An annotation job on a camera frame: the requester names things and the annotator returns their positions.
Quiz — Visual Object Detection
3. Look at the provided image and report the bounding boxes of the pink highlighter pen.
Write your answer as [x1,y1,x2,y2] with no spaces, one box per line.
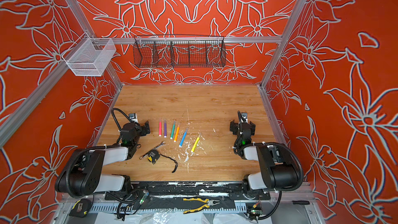
[159,118,163,137]

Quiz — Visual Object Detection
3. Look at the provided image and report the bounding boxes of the purple marker pen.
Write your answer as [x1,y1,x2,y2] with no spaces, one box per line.
[163,119,167,138]

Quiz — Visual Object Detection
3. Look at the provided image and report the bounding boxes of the green marker pen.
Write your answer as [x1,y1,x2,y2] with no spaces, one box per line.
[170,120,176,140]

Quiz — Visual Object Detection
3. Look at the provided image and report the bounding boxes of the orange marker pen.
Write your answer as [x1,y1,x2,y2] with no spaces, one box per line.
[173,123,180,142]

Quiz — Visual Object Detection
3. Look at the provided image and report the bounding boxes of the yellow highlighter pen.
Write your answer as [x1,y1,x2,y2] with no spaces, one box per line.
[191,133,202,153]

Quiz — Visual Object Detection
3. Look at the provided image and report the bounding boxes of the blue marker pen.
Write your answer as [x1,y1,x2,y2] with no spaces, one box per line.
[179,127,189,147]

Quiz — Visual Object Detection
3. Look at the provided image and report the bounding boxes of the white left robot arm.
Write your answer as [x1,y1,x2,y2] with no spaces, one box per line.
[55,108,151,200]

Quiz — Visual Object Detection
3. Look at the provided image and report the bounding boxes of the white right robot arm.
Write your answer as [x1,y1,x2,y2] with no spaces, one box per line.
[230,121,304,192]

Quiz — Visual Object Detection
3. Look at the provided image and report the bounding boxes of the yellow black pliers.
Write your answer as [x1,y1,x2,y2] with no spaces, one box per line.
[182,197,221,215]

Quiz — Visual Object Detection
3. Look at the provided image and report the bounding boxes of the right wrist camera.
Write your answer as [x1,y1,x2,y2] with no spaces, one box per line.
[240,113,248,123]

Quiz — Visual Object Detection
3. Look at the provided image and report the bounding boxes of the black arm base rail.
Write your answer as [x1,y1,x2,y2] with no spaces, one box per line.
[104,181,271,201]

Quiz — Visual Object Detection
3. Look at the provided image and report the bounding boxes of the black wire wall basket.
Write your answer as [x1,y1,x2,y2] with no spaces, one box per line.
[133,35,227,68]

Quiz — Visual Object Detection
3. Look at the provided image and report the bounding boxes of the white wire mesh basket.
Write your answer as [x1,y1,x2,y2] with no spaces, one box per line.
[61,33,116,77]

